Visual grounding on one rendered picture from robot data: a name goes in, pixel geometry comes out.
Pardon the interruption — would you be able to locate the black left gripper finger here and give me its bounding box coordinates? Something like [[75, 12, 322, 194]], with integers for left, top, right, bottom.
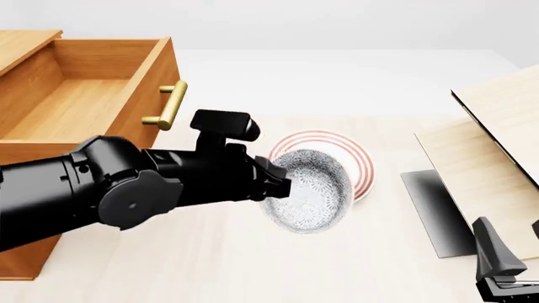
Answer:
[[262, 178, 294, 199], [254, 155, 288, 182]]

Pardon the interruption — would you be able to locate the wooden drawer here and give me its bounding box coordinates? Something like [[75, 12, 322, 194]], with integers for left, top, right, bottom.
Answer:
[[0, 36, 184, 150]]

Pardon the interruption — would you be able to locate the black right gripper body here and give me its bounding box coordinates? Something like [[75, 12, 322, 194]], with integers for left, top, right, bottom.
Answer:
[[476, 274, 539, 303]]

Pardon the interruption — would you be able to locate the grey patterned bowl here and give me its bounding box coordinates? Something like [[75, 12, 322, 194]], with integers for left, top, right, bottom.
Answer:
[[258, 148, 355, 236]]

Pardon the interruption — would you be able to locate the wooden cabinet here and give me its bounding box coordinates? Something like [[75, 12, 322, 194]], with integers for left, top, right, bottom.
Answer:
[[0, 29, 64, 281]]

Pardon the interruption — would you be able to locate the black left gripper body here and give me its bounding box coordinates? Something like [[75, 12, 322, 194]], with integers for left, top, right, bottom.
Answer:
[[226, 142, 267, 203]]

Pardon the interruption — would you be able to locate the brass drawer handle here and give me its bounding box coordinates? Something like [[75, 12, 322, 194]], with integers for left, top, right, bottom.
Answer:
[[141, 79, 189, 131]]

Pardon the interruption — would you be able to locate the pale wooden board black edge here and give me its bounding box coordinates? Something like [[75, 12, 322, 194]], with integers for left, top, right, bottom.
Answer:
[[450, 63, 539, 191]]

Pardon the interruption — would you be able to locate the white plate with red rings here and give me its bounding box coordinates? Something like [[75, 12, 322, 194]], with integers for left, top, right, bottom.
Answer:
[[268, 129, 376, 202]]

